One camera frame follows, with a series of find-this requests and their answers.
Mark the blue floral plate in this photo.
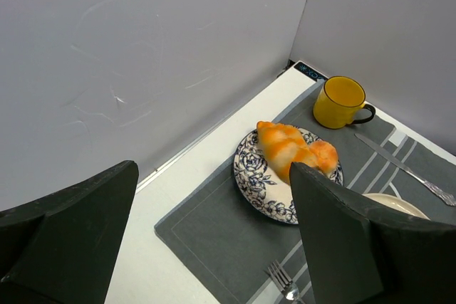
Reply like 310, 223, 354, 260
233, 126, 343, 224

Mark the round golden bun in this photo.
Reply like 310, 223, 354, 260
309, 140, 338, 175

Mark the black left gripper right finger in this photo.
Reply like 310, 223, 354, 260
290, 162, 455, 303

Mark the cream and pink plate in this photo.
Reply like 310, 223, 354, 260
364, 193, 429, 220

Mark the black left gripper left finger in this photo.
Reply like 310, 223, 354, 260
1, 160, 139, 303

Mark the silver table knife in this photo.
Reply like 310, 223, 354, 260
355, 133, 455, 206

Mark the silver fork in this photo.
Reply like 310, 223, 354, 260
266, 261, 304, 303

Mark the yellow enamel mug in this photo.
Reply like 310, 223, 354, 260
313, 75, 376, 130

